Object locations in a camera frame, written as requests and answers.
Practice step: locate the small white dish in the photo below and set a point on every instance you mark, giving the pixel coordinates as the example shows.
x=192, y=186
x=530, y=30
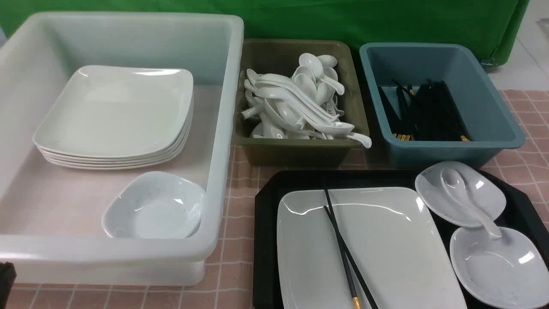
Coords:
x=484, y=193
x=508, y=273

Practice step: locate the bundle of black chopsticks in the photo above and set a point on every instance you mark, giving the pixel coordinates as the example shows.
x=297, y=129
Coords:
x=426, y=114

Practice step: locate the black chopstick gold tip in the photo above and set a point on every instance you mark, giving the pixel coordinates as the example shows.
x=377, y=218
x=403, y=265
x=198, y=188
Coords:
x=345, y=262

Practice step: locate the small white bowl in tub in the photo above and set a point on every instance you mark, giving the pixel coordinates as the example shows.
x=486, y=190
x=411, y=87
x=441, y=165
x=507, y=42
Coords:
x=155, y=205

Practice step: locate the upper small white dish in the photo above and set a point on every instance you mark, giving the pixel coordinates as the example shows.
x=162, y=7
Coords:
x=484, y=193

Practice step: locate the large white rectangular plate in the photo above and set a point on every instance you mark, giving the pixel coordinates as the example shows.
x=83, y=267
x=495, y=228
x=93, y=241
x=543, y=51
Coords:
x=392, y=237

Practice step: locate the pink checkered tablecloth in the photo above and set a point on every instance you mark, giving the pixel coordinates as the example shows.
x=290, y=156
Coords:
x=228, y=277

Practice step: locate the pile of white ceramic spoons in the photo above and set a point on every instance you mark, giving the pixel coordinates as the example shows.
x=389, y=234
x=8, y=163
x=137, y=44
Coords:
x=302, y=106

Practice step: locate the stack of white square plates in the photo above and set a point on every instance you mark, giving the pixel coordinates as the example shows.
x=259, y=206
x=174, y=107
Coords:
x=116, y=118

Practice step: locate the white ceramic soup spoon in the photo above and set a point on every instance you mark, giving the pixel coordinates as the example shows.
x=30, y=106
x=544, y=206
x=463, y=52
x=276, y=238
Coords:
x=454, y=185

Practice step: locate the lower small white dish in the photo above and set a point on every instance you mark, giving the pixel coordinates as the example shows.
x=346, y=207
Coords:
x=508, y=273

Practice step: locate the blue plastic bin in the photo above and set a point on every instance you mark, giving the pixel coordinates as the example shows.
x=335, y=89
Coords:
x=488, y=121

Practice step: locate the green backdrop cloth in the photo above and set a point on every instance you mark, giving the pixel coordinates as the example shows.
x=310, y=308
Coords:
x=487, y=27

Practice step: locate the olive green plastic bin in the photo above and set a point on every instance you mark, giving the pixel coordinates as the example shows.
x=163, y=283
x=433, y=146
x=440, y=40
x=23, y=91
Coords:
x=280, y=56

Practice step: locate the large white plastic tub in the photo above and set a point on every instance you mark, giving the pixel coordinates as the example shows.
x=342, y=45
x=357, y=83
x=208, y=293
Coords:
x=51, y=216

